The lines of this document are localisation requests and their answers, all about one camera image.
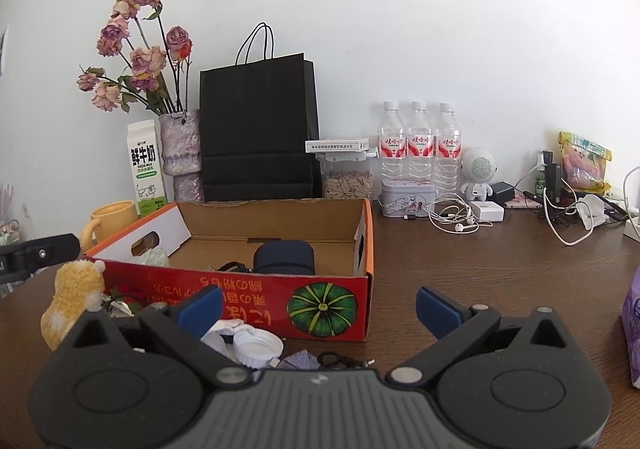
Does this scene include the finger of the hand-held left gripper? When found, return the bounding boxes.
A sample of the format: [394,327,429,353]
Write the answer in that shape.
[0,234,81,284]

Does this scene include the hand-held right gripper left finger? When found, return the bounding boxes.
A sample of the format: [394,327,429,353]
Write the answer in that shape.
[62,286,253,389]

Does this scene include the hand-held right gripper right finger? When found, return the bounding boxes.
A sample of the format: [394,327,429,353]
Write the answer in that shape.
[386,287,581,387]

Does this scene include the white cloth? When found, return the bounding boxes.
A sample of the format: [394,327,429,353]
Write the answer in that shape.
[202,318,247,360]

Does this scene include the yellow plush toy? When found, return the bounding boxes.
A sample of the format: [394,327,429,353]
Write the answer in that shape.
[40,259,107,352]

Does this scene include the red cardboard box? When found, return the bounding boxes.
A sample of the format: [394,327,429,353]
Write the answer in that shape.
[82,198,375,342]

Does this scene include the navy zip pouch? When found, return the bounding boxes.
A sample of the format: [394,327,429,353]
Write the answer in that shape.
[218,240,316,276]

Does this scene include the purple drawstring pouch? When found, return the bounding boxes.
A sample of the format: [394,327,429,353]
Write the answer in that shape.
[280,350,321,371]

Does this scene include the storage rack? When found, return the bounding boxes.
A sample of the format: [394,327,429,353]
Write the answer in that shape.
[0,214,25,247]

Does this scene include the white ribbed jar lid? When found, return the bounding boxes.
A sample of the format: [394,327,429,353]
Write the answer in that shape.
[232,323,283,370]

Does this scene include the yellow mug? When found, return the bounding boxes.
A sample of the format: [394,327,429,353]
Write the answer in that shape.
[80,200,140,255]

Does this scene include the white earphones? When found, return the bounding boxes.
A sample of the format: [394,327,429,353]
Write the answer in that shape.
[427,194,481,234]

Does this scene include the white charger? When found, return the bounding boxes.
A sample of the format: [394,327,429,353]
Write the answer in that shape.
[470,200,506,223]

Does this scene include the printed tin box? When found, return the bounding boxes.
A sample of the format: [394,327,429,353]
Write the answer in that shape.
[377,178,437,218]

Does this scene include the white green milk carton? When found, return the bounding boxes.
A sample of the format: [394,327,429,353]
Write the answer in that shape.
[126,119,168,218]

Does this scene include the black power adapter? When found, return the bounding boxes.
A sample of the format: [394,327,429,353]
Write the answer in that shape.
[492,181,517,204]

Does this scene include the pink flat item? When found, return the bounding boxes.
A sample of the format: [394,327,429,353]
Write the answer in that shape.
[505,194,543,210]

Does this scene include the white robot speaker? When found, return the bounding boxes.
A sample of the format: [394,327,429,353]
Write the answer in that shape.
[460,146,499,202]

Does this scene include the clear container of seeds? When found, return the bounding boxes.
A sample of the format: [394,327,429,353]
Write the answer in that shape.
[320,151,376,200]

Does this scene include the clear water bottle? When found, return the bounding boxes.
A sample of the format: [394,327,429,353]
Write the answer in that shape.
[434,103,462,194]
[406,101,436,181]
[377,101,408,182]

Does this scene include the purple textured vase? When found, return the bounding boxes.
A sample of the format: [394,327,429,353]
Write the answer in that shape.
[159,109,205,204]

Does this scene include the black upright device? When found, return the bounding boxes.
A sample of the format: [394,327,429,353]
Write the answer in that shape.
[542,150,563,202]

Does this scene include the white face mask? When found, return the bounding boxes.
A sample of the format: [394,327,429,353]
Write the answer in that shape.
[575,194,611,231]

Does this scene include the black paper bag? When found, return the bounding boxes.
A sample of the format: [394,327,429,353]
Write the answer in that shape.
[199,22,323,202]

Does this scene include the white flat box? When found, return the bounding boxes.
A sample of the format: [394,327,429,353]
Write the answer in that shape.
[305,139,372,154]

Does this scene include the purple tissue pack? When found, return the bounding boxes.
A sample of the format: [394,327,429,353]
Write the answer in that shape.
[620,265,640,390]

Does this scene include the yellow snack bag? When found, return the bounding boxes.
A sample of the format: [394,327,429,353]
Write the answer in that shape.
[557,131,613,194]

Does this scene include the dried rose bouquet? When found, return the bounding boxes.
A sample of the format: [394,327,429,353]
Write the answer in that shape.
[76,0,193,114]

